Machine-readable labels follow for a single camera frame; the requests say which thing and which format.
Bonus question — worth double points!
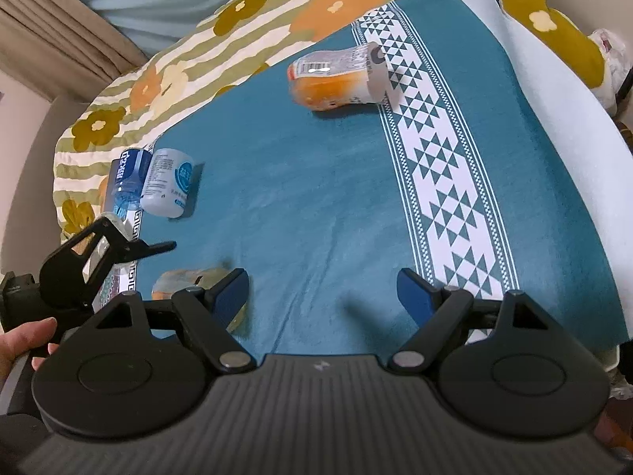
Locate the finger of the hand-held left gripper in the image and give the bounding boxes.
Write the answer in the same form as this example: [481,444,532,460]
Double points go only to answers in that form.
[38,215,177,310]

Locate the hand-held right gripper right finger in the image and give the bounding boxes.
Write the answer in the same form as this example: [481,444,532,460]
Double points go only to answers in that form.
[388,267,550,372]

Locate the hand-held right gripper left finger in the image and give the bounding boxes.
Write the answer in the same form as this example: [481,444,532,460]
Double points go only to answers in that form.
[94,268,258,372]

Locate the orange juice bottle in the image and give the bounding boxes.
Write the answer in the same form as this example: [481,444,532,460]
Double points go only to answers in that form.
[288,42,392,112]

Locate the pale yellow cup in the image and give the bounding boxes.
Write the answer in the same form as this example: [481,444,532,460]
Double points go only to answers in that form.
[151,266,248,333]

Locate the person's left hand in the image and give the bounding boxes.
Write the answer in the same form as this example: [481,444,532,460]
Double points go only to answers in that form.
[0,317,58,383]

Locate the blue clear water bottle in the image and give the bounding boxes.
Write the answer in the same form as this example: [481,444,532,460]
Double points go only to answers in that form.
[101,148,155,226]

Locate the teal patterned cloth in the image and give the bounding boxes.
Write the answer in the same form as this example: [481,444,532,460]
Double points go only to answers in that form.
[106,0,633,357]

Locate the white bottle with blue label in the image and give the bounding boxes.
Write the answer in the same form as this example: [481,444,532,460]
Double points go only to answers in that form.
[141,148,205,220]

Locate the beige curtain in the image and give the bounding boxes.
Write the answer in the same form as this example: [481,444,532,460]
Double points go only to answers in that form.
[0,0,149,103]

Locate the striped floral blanket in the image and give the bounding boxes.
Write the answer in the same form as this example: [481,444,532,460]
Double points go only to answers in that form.
[52,0,610,244]

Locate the white plastic bag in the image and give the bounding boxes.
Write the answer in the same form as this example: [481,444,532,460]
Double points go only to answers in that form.
[588,28,633,110]

